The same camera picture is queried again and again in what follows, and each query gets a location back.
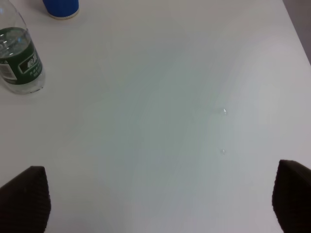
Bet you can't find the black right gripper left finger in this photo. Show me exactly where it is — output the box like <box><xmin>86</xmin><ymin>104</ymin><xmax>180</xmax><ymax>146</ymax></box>
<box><xmin>0</xmin><ymin>166</ymin><xmax>52</xmax><ymax>233</ymax></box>

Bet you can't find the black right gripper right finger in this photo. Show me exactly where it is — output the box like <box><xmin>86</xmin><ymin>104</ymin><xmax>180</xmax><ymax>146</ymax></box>
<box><xmin>272</xmin><ymin>160</ymin><xmax>311</xmax><ymax>233</ymax></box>

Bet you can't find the clear water bottle green label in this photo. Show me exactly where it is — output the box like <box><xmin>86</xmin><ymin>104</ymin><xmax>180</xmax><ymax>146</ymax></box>
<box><xmin>0</xmin><ymin>0</ymin><xmax>45</xmax><ymax>95</ymax></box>

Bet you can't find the blue and white paper cup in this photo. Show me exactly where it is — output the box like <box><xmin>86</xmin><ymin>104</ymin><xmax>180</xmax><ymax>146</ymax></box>
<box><xmin>43</xmin><ymin>0</ymin><xmax>79</xmax><ymax>19</ymax></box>

